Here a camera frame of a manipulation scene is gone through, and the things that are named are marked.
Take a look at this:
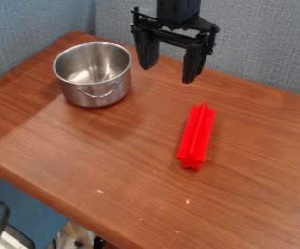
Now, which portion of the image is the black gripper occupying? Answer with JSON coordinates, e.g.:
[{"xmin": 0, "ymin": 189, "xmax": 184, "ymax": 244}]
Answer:
[{"xmin": 129, "ymin": 5, "xmax": 220, "ymax": 84}]

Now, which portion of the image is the stainless steel pot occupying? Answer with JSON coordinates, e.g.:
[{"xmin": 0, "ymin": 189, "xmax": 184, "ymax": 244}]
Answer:
[{"xmin": 52, "ymin": 42, "xmax": 131, "ymax": 108}]

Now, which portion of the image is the red plastic cross-shaped bar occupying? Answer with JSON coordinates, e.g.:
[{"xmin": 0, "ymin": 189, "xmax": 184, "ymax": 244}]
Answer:
[{"xmin": 176, "ymin": 102, "xmax": 216, "ymax": 171}]

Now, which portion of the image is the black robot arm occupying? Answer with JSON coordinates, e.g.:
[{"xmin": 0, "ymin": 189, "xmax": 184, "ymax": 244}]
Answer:
[{"xmin": 129, "ymin": 0, "xmax": 220, "ymax": 84}]

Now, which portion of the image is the wooden table leg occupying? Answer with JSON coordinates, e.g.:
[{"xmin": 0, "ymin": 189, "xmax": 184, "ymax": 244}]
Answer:
[{"xmin": 55, "ymin": 221, "xmax": 93, "ymax": 249}]

